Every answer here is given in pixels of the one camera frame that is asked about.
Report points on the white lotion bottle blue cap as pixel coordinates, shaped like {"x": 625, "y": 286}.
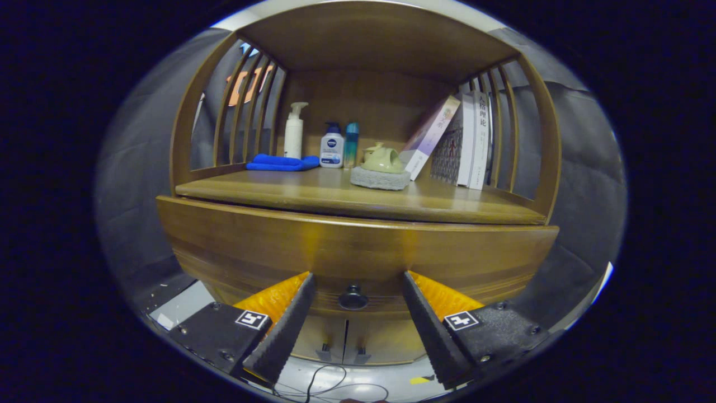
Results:
{"x": 331, "y": 151}

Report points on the teal slim bottle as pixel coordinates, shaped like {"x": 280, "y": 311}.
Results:
{"x": 351, "y": 145}

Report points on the blue folded cloth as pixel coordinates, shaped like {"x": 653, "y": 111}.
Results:
{"x": 279, "y": 163}

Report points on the white book with black print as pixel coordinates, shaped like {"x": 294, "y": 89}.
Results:
{"x": 481, "y": 140}

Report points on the wooden cabinet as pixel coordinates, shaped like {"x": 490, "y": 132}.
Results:
{"x": 369, "y": 39}

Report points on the white pump bottle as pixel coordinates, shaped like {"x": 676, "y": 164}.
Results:
{"x": 293, "y": 137}

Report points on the purple cover book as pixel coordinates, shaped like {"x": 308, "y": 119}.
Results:
{"x": 430, "y": 137}

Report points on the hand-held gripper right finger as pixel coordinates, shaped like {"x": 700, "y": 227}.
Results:
{"x": 433, "y": 333}

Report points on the wooden drawer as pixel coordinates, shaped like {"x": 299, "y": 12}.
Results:
{"x": 358, "y": 246}

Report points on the wooden countertop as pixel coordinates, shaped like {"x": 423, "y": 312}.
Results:
{"x": 313, "y": 190}

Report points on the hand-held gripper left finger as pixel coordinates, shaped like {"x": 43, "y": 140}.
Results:
{"x": 285, "y": 333}

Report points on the patterned cover book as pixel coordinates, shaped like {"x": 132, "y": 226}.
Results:
{"x": 447, "y": 157}

